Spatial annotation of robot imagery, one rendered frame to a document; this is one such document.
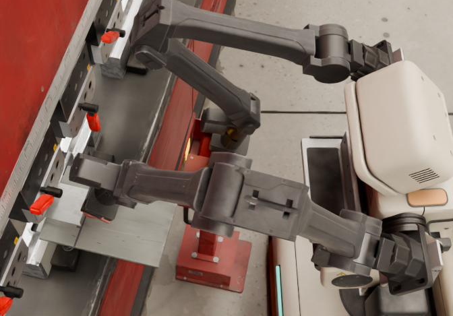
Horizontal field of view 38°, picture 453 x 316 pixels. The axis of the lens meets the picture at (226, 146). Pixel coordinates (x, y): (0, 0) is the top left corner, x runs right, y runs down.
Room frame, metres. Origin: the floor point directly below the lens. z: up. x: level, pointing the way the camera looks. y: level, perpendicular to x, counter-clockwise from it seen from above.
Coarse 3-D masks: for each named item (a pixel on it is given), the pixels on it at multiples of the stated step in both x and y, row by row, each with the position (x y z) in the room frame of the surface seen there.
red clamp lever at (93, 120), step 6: (84, 102) 0.72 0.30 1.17; (84, 108) 0.71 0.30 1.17; (90, 108) 0.71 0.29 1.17; (96, 108) 0.71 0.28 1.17; (90, 114) 0.71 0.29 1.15; (96, 114) 0.72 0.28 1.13; (90, 120) 0.71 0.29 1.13; (96, 120) 0.71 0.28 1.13; (90, 126) 0.71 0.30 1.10; (96, 126) 0.71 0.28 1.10
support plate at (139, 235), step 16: (64, 176) 0.63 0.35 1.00; (128, 208) 0.57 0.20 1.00; (144, 208) 0.57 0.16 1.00; (160, 208) 0.58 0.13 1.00; (48, 224) 0.51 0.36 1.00; (64, 224) 0.51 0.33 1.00; (96, 224) 0.52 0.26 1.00; (112, 224) 0.53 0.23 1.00; (128, 224) 0.53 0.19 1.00; (144, 224) 0.53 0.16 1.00; (160, 224) 0.54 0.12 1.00; (48, 240) 0.48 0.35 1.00; (64, 240) 0.48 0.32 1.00; (80, 240) 0.48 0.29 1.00; (96, 240) 0.49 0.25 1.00; (112, 240) 0.49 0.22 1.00; (128, 240) 0.50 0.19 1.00; (144, 240) 0.50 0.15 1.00; (160, 240) 0.50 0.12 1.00; (112, 256) 0.46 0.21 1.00; (128, 256) 0.46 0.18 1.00; (144, 256) 0.46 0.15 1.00; (160, 256) 0.47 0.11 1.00
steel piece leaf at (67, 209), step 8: (64, 184) 0.61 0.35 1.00; (64, 192) 0.59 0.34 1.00; (72, 192) 0.59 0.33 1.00; (80, 192) 0.59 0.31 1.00; (56, 200) 0.57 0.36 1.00; (64, 200) 0.57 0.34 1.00; (72, 200) 0.57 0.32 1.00; (80, 200) 0.57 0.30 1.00; (48, 208) 0.55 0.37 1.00; (56, 208) 0.55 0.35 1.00; (64, 208) 0.55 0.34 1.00; (72, 208) 0.55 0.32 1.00; (80, 208) 0.55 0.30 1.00; (48, 216) 0.53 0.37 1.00; (56, 216) 0.53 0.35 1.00; (64, 216) 0.53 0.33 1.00; (72, 216) 0.53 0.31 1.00; (80, 216) 0.54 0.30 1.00; (80, 224) 0.52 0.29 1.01
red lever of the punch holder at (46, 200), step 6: (48, 186) 0.52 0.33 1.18; (48, 192) 0.50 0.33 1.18; (54, 192) 0.50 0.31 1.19; (60, 192) 0.51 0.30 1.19; (42, 198) 0.48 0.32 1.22; (48, 198) 0.48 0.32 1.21; (36, 204) 0.46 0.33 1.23; (42, 204) 0.46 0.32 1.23; (48, 204) 0.47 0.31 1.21; (30, 210) 0.44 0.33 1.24; (36, 210) 0.44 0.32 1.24; (42, 210) 0.45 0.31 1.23
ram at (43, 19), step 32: (0, 0) 0.60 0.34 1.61; (32, 0) 0.67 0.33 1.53; (64, 0) 0.77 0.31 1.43; (96, 0) 0.89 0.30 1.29; (0, 32) 0.57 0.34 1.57; (32, 32) 0.65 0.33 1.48; (64, 32) 0.74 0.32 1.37; (0, 64) 0.55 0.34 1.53; (32, 64) 0.62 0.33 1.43; (0, 96) 0.52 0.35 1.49; (32, 96) 0.59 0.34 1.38; (0, 128) 0.49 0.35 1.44; (32, 128) 0.56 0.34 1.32; (0, 160) 0.46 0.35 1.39; (0, 192) 0.43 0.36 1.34; (0, 224) 0.39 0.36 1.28
